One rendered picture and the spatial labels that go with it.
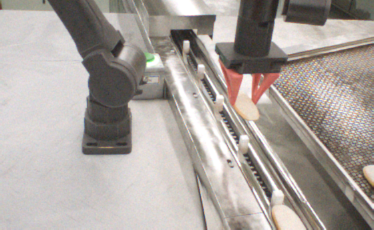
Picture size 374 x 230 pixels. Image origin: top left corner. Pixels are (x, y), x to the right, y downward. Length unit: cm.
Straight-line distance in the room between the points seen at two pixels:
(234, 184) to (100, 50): 29
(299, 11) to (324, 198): 30
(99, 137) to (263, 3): 36
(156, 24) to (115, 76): 45
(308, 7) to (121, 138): 38
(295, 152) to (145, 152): 28
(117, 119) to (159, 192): 16
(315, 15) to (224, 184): 28
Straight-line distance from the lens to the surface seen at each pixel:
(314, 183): 76
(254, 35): 65
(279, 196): 64
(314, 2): 64
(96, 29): 69
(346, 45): 104
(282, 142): 84
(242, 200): 63
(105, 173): 72
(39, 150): 79
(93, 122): 76
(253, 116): 70
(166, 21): 112
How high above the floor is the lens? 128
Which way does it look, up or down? 31 degrees down
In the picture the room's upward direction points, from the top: 5 degrees clockwise
